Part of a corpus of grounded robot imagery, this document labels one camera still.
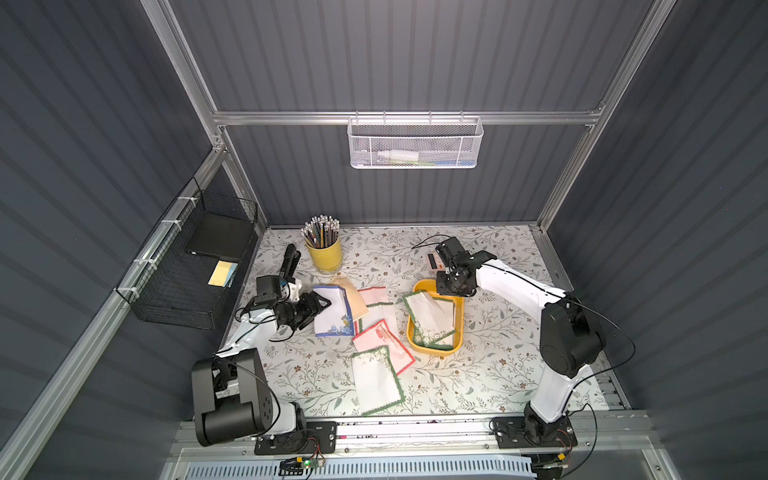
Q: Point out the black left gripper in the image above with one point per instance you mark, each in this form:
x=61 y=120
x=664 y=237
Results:
x=306 y=309

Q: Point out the yellow pencil cup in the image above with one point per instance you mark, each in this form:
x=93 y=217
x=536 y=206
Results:
x=329 y=259

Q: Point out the yellow sticky notes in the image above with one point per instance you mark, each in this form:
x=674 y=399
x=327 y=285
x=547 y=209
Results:
x=223 y=274

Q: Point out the black wire wall basket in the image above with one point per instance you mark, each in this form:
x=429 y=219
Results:
x=172 y=285

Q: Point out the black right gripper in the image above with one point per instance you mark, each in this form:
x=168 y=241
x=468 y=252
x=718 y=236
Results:
x=455 y=282

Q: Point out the white mesh wall basket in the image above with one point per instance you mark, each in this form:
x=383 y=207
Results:
x=443 y=143

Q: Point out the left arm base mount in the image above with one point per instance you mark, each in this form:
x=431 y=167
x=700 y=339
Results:
x=315 y=436

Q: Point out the blue bordered stationery paper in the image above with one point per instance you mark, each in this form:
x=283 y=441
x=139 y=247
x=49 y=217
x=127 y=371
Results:
x=336 y=319

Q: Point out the beige lined stationery paper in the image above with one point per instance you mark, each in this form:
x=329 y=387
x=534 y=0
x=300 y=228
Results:
x=355 y=300

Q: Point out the green bordered stationery paper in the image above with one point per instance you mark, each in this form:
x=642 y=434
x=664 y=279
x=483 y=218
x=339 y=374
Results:
x=386 y=312

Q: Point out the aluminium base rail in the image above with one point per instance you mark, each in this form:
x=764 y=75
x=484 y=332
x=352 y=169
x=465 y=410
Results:
x=434 y=434

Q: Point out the bundle of pencils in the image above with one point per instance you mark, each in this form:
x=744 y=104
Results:
x=321 y=231

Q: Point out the red bordered stationery paper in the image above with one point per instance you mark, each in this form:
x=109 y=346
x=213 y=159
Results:
x=374 y=296

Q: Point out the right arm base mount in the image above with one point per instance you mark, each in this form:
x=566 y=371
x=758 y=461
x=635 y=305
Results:
x=528 y=432

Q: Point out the black notebook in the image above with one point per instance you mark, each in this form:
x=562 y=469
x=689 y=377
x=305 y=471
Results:
x=222 y=237

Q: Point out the white glue bottle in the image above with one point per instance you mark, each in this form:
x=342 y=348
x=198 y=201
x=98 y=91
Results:
x=398 y=156

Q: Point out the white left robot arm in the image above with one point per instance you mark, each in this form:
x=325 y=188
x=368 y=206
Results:
x=231 y=394

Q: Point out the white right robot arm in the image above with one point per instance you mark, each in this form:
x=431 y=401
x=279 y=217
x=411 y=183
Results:
x=570 y=337

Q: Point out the yellow storage tray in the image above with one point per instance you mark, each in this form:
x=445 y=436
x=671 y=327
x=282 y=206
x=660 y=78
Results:
x=429 y=286

